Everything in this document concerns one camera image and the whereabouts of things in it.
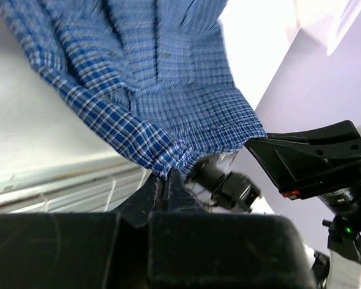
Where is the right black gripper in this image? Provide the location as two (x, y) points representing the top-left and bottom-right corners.
(245, 120), (361, 217)

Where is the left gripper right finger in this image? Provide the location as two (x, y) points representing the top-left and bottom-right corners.
(147, 170), (316, 288)

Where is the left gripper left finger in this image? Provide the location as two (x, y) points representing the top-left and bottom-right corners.
(0, 177), (164, 288)

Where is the blue plaid long sleeve shirt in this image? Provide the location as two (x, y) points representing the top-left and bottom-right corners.
(0, 1), (266, 178)

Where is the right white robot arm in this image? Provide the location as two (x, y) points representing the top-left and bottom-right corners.
(217, 150), (361, 288)

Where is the aluminium rail frame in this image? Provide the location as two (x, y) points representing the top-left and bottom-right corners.
(0, 154), (149, 214)

